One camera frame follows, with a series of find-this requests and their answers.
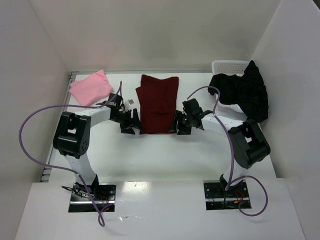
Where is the dark red t shirt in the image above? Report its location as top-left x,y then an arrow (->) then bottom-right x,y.
135,74 -> 179,135

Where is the black t shirt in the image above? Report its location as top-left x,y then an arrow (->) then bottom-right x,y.
208,60 -> 269,123

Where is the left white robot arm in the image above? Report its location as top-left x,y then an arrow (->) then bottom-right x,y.
53,93 -> 143,197

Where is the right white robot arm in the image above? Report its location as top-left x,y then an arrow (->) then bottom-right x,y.
168,98 -> 271,192

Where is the pink folded t shirt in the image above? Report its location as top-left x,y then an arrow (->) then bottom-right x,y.
68,70 -> 113,106

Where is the white plastic basket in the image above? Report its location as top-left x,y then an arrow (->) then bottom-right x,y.
211,60 -> 250,114

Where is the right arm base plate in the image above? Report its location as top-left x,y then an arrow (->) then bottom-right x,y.
203,180 -> 252,211

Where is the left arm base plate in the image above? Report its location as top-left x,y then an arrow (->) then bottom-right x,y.
63,183 -> 117,213

